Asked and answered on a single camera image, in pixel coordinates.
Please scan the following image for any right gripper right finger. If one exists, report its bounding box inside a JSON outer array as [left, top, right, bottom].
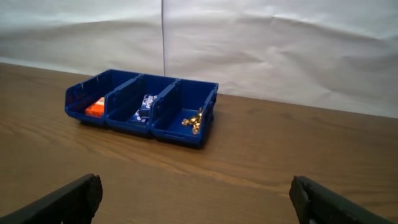
[[289, 175, 396, 224]]

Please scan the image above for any orange candy box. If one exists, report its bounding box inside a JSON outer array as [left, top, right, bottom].
[[84, 96, 106, 118]]

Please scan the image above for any blue tray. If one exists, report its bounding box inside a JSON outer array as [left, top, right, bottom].
[[64, 68, 219, 149]]

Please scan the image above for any blue candy pack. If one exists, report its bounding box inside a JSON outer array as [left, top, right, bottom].
[[139, 94, 158, 119], [128, 109, 149, 125]]

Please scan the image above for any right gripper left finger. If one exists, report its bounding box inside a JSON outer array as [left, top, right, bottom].
[[0, 173, 103, 224]]

